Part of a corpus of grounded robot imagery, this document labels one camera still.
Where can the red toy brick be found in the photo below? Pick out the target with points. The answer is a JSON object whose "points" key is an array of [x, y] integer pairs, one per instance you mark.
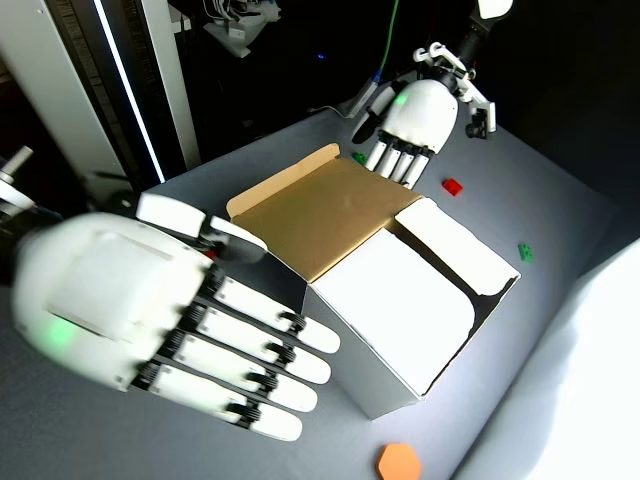
{"points": [[452, 186]]}

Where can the grey table cloth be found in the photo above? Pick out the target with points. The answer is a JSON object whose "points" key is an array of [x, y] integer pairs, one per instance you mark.
{"points": [[150, 430]]}

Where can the orange hexagon block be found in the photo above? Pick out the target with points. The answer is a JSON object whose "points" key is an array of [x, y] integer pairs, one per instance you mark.
{"points": [[400, 462]]}

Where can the white metal frame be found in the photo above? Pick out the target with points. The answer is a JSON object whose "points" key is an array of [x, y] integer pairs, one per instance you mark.
{"points": [[50, 100]]}

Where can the white backdrop sheet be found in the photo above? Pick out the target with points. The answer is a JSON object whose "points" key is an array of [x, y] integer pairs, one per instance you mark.
{"points": [[575, 375]]}

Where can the grey power adapter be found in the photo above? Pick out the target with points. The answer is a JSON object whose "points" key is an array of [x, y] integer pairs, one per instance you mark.
{"points": [[364, 97]]}

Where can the cardboard box with flaps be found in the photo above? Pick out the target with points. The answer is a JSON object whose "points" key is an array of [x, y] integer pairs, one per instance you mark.
{"points": [[325, 215]]}

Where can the green toy brick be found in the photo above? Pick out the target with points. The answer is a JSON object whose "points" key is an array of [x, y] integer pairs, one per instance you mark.
{"points": [[358, 157], [525, 252]]}

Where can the white light strip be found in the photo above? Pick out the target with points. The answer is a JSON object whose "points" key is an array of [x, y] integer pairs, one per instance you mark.
{"points": [[130, 95]]}

